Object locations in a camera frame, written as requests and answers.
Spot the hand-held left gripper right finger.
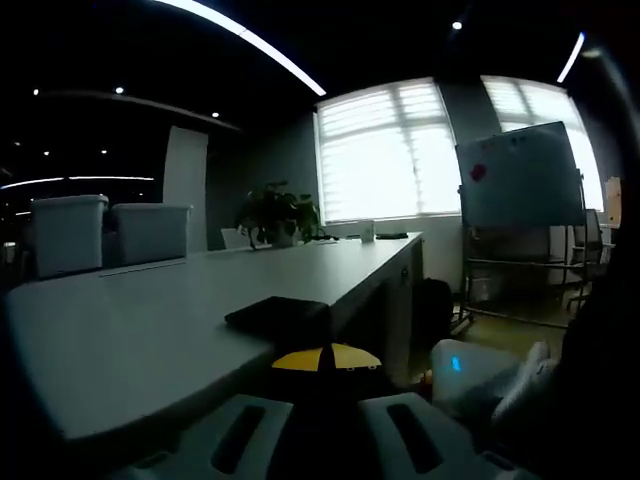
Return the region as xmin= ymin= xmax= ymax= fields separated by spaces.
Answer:
xmin=330 ymin=342 xmax=541 ymax=480

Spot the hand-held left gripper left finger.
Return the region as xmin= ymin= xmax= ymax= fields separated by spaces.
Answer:
xmin=124 ymin=347 xmax=326 ymax=480

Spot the black fixed fixture clamp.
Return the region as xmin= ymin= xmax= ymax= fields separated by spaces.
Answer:
xmin=223 ymin=295 xmax=332 ymax=351

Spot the black backpack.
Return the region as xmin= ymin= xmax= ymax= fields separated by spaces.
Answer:
xmin=412 ymin=277 xmax=454 ymax=346

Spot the person's dark clothed body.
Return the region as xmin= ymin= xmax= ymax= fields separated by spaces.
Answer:
xmin=559 ymin=239 xmax=640 ymax=480

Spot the white chair back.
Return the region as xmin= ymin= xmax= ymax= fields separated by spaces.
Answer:
xmin=220 ymin=227 xmax=251 ymax=250

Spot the potted green plant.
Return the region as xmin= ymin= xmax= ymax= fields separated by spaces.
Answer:
xmin=234 ymin=179 xmax=324 ymax=250

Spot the white flat strip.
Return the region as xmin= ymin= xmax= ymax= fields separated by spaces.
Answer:
xmin=98 ymin=257 xmax=189 ymax=278

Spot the grey office chair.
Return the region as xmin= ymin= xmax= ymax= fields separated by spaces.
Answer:
xmin=567 ymin=207 xmax=619 ymax=314

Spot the wide white storage bin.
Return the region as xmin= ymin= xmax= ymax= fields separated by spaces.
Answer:
xmin=110 ymin=202 xmax=194 ymax=267

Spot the window with white blinds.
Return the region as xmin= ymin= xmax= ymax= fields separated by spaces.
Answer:
xmin=313 ymin=77 xmax=464 ymax=224
xmin=480 ymin=74 xmax=604 ymax=211

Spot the whiteboard on stand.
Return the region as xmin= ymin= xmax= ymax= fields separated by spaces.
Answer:
xmin=454 ymin=121 xmax=589 ymax=329

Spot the tall white storage bin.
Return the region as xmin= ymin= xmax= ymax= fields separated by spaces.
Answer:
xmin=29 ymin=194 xmax=110 ymax=279

